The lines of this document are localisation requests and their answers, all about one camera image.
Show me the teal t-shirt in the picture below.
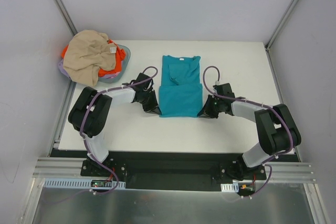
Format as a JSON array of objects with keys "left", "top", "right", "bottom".
[{"left": 159, "top": 55, "right": 203, "bottom": 118}]

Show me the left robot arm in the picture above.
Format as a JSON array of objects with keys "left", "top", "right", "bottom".
[{"left": 68, "top": 73, "right": 162, "bottom": 176}]

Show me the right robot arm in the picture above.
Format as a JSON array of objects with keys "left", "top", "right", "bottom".
[{"left": 197, "top": 83, "right": 301, "bottom": 181}]

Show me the blue-grey plastic basket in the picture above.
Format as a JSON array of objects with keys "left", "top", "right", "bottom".
[{"left": 114, "top": 44, "right": 131, "bottom": 83}]

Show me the orange t-shirt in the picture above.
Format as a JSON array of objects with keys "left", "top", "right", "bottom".
[{"left": 61, "top": 45, "right": 127, "bottom": 77}]

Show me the beige t-shirt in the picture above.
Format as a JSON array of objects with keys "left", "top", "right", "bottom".
[{"left": 63, "top": 30, "right": 117, "bottom": 87}]

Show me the lavender t-shirt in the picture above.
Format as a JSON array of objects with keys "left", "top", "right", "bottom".
[{"left": 58, "top": 59, "right": 122, "bottom": 83}]

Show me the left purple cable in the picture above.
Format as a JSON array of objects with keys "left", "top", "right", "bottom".
[{"left": 80, "top": 66, "right": 159, "bottom": 196}]

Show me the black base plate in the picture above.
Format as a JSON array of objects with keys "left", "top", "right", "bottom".
[{"left": 80, "top": 152, "right": 266, "bottom": 191}]

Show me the right slotted cable duct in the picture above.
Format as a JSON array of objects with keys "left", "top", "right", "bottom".
[{"left": 220, "top": 183, "right": 239, "bottom": 193}]

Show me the slotted cable duct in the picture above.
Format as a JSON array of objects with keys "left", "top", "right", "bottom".
[
  {"left": 220, "top": 183, "right": 239, "bottom": 193},
  {"left": 44, "top": 178, "right": 126, "bottom": 190}
]

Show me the left slotted cable duct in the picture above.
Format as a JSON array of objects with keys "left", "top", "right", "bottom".
[{"left": 44, "top": 178, "right": 126, "bottom": 190}]

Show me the left corner aluminium post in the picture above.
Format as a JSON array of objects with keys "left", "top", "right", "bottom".
[{"left": 53, "top": 0, "right": 78, "bottom": 36}]

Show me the corner aluminium post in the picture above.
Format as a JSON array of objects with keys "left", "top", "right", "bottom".
[
  {"left": 264, "top": 0, "right": 318, "bottom": 51},
  {"left": 53, "top": 0, "right": 78, "bottom": 36}
]

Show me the right corner aluminium post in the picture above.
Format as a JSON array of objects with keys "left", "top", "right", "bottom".
[{"left": 264, "top": 0, "right": 318, "bottom": 51}]

